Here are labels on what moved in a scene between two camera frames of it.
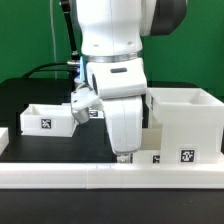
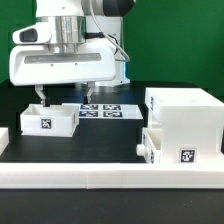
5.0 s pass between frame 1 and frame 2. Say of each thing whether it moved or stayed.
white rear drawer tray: stayed
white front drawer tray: moved
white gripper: moved
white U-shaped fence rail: stayed
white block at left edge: stayed
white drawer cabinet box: stayed
